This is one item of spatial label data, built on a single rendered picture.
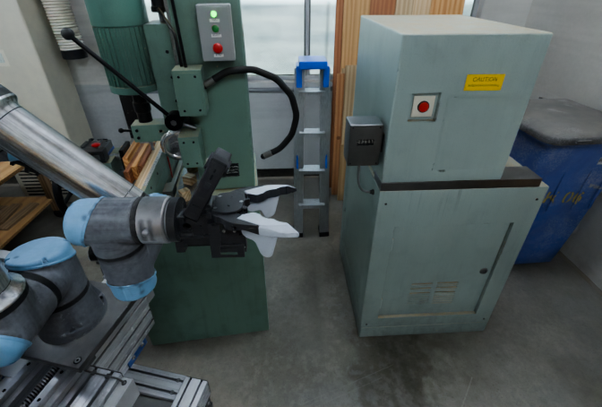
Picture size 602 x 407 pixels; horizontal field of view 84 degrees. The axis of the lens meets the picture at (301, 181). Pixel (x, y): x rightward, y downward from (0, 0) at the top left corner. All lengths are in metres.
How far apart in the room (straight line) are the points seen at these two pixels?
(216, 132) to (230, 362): 1.09
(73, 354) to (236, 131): 0.81
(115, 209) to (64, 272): 0.36
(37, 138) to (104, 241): 0.23
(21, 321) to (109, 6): 0.89
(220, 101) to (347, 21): 1.45
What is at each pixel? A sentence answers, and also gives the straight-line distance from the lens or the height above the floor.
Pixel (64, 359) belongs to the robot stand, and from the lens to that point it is 0.99.
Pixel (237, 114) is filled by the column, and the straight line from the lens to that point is 1.27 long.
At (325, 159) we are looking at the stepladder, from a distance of 2.12.
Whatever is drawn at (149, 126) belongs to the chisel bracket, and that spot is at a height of 1.06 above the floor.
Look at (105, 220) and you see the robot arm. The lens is 0.57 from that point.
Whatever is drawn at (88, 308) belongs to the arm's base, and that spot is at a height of 0.87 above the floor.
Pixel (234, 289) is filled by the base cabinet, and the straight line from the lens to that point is 1.63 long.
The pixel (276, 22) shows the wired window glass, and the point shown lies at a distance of 2.70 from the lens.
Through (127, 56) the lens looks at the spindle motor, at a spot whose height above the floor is 1.32.
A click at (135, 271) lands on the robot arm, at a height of 1.13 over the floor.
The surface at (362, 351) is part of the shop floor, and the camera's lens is 1.84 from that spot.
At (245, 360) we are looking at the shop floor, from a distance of 1.81.
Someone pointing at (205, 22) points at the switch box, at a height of 1.43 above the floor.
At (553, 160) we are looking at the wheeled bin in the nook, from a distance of 1.99.
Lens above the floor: 1.54
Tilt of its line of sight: 31 degrees down
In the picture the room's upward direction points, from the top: straight up
